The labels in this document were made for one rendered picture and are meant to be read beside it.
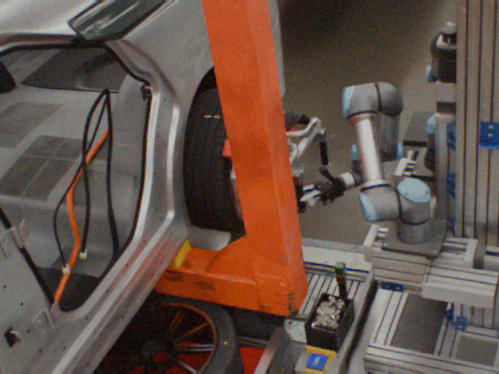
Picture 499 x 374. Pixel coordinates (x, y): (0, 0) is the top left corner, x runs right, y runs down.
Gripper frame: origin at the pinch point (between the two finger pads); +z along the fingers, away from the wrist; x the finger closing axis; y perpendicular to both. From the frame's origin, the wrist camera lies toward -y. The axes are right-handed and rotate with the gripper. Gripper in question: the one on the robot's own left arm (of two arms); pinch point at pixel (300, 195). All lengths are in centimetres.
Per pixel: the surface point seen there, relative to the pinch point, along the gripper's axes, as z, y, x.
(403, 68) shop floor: -178, 84, 205
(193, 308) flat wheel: 59, 33, -6
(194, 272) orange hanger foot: 54, 15, -4
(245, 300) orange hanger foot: 39, 26, -20
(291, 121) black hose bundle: -11.5, -19.2, 28.1
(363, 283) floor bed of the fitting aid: -32, 77, 11
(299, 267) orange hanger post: 16.1, 11.7, -29.0
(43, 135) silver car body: 92, -22, 85
